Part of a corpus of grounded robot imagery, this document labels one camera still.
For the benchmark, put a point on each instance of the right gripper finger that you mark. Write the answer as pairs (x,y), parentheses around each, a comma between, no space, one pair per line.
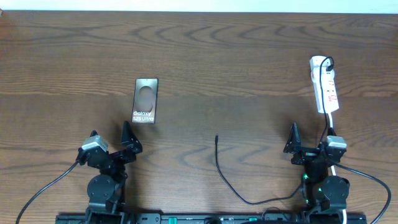
(331,132)
(294,141)

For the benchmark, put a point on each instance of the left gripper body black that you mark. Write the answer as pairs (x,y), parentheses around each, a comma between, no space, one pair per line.
(120,160)

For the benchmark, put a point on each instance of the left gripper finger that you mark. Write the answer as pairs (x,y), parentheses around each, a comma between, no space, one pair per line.
(129,139)
(93,133)

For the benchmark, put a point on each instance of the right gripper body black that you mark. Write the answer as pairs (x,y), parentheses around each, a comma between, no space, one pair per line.
(306,154)

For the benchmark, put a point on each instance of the Galaxy S25 Ultra smartphone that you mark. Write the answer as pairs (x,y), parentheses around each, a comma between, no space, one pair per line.
(145,101)

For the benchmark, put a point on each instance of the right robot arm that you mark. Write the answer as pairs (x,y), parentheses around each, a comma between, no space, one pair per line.
(324,191)

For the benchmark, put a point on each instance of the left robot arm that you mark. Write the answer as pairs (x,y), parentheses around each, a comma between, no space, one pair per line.
(106,191)

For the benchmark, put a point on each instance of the white USB charger adapter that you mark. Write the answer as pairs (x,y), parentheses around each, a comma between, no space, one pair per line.
(318,63)

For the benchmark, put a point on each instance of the white power strip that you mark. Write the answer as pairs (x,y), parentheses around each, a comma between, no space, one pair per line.
(325,90)

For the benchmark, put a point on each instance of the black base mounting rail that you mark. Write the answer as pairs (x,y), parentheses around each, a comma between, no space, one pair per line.
(156,218)

